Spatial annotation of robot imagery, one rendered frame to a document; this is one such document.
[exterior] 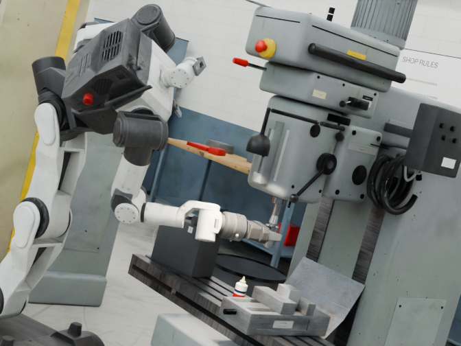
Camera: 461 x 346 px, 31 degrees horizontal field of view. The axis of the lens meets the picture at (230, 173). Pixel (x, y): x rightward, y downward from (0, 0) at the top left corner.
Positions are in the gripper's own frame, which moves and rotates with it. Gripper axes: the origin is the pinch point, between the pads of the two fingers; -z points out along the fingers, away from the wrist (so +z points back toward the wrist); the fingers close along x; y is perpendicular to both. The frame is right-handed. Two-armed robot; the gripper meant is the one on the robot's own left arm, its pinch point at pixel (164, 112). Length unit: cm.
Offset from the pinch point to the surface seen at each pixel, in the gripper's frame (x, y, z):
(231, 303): 40, -85, 16
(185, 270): 10, -60, -16
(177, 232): 6.6, -46.6, -11.7
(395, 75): 92, -10, 23
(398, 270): 87, -59, -24
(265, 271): -14, 15, -200
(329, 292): 61, -65, -29
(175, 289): 10, -71, -8
